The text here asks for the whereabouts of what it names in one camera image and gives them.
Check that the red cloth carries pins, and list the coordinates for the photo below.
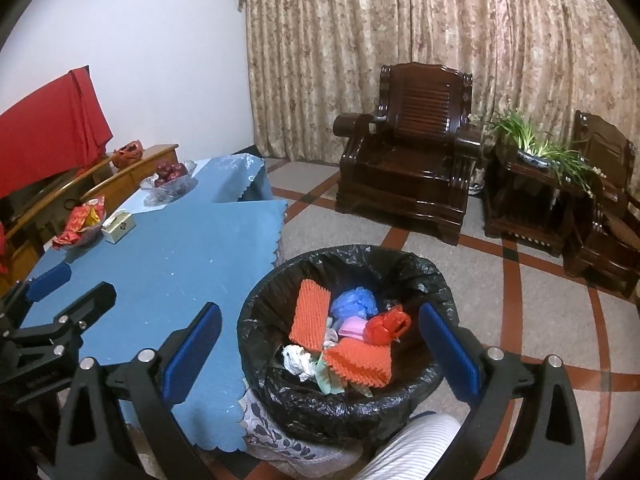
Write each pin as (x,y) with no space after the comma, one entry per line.
(50,130)

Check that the red woven basket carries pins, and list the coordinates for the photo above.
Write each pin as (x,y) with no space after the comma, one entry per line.
(127,156)

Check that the white tissue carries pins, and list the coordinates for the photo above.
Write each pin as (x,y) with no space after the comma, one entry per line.
(299,362)

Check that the dark wooden side table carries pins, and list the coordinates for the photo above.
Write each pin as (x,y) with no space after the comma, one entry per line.
(525,215)

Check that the beige tissue box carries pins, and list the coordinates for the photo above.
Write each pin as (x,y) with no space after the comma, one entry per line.
(119,230)

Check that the black television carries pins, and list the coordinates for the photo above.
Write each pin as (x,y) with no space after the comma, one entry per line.
(25,205)

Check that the red plastic bag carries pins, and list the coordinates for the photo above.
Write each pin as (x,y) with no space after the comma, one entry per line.
(387,325)

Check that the person's striped trouser leg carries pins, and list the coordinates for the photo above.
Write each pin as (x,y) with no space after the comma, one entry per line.
(415,447)

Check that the pink wrapper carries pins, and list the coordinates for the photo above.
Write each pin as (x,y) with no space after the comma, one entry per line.
(352,329)

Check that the dark wooden armchair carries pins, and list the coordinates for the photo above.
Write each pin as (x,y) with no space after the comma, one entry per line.
(410,170)
(607,230)

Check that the beige floral curtain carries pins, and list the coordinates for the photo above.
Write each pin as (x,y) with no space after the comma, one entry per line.
(400,35)

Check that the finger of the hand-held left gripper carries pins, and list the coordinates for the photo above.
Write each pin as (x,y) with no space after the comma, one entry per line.
(47,282)
(90,305)

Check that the blue plastic bag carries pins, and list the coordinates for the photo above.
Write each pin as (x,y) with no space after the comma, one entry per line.
(352,302)

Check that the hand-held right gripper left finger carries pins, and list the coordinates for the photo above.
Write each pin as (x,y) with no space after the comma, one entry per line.
(192,355)

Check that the glass fruit bowl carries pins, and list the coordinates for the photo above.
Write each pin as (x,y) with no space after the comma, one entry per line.
(170,190)

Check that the green sock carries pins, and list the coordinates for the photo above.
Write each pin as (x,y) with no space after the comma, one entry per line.
(327,377)

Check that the black lined waste bin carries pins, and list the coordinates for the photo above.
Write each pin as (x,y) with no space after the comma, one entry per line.
(280,285)

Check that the light blue patterned tablecloth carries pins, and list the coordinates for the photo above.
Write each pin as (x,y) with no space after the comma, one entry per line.
(230,180)

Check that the grey floral table cover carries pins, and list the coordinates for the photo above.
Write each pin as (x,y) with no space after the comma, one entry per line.
(290,445)

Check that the glass dish of red packets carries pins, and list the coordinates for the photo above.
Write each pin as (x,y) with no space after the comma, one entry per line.
(80,225)

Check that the potted green plant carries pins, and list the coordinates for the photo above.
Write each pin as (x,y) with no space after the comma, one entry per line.
(537,152)

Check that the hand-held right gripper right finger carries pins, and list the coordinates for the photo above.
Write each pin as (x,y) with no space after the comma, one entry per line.
(450,355)

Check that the pile of red apples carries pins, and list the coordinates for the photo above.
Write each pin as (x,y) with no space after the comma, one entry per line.
(171,172)

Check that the wooden cabinet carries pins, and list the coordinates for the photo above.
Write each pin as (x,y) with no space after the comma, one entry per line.
(135,165)

